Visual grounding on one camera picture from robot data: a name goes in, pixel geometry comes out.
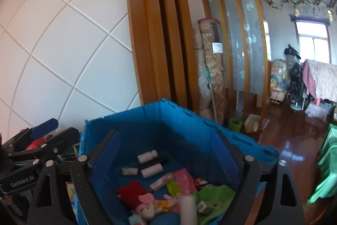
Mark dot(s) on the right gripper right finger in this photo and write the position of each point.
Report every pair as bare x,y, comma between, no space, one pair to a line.
243,172

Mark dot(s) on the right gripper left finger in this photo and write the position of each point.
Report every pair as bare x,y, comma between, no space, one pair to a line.
89,173

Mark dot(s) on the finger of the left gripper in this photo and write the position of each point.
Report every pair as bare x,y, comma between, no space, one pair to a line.
52,147
43,129

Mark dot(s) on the green cloth in crate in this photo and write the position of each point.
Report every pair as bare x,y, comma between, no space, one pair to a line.
216,199

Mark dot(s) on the red cloth pouch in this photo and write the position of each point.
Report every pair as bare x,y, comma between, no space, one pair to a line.
129,194

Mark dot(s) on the pink plush pig toy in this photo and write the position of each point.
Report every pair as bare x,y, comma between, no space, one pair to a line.
149,207

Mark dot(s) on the pink wipes packet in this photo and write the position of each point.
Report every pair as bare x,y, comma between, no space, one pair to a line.
184,181

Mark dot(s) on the white paper roll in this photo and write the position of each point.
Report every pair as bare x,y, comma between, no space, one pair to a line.
152,170

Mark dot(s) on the white cylinder bottle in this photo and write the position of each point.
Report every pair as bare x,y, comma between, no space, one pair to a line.
188,210

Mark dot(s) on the white small bottle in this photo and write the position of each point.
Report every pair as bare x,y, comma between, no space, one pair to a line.
147,156

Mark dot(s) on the green satin cloth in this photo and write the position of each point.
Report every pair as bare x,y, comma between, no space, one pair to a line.
326,187

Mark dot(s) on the blue plastic storage crate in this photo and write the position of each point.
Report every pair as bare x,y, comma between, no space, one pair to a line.
180,135

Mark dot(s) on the pink floral draped blanket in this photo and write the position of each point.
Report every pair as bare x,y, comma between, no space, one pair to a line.
320,79

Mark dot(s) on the rolled patterned carpet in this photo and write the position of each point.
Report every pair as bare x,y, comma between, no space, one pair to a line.
211,34

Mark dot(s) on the wooden glass partition screen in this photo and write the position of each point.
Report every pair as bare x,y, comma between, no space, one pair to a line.
246,64

